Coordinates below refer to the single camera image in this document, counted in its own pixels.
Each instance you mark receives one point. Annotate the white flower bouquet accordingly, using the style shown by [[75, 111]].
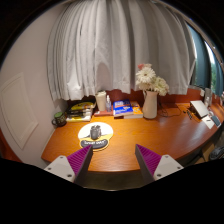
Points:
[[148, 78]]

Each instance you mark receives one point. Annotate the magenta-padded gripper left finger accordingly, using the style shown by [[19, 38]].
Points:
[[78, 160]]

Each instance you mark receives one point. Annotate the clear spray bottle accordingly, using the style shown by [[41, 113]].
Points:
[[108, 105]]

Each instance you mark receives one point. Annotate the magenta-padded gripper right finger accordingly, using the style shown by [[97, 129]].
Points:
[[149, 160]]

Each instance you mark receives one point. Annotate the white curtain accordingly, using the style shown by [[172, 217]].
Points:
[[116, 46]]

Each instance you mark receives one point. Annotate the red notebook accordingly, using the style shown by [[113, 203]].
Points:
[[100, 113]]

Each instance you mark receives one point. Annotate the window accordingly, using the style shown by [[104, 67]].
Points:
[[203, 63]]

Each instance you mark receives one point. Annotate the white black round mouse pad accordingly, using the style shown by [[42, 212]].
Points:
[[106, 131]]

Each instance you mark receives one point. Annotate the white wall panel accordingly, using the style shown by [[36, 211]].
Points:
[[16, 110]]

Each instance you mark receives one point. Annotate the yellow black book stack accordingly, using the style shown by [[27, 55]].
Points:
[[80, 111]]

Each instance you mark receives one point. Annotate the white ceramic jug vase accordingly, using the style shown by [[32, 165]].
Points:
[[150, 106]]

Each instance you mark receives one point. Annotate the white tumbler cup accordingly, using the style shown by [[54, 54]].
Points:
[[101, 101]]

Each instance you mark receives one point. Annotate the green mug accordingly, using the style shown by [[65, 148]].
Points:
[[60, 119]]

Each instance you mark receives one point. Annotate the grey black computer mouse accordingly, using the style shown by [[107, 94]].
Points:
[[95, 132]]

